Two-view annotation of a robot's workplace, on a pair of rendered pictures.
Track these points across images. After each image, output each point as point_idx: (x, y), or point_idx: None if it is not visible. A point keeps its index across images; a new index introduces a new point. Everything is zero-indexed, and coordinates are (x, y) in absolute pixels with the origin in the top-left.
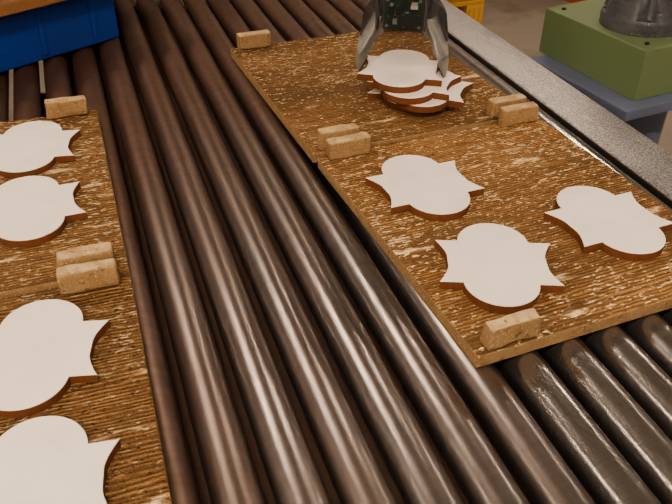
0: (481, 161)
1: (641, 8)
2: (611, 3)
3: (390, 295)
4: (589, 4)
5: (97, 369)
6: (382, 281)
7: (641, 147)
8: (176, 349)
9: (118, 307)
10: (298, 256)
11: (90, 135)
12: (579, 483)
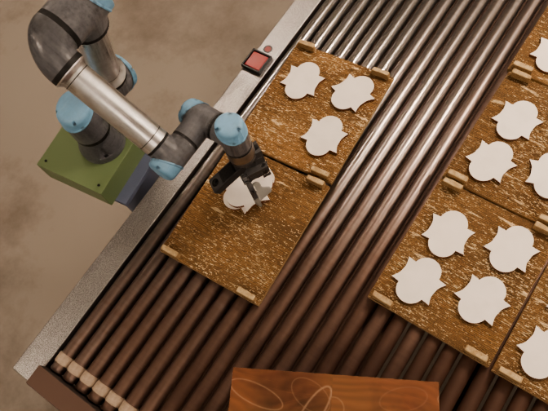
0: (289, 134)
1: (117, 131)
2: (112, 148)
3: (382, 116)
4: (83, 178)
5: (479, 145)
6: (377, 121)
7: (225, 103)
8: (449, 148)
9: (457, 163)
10: (386, 151)
11: (387, 273)
12: (408, 47)
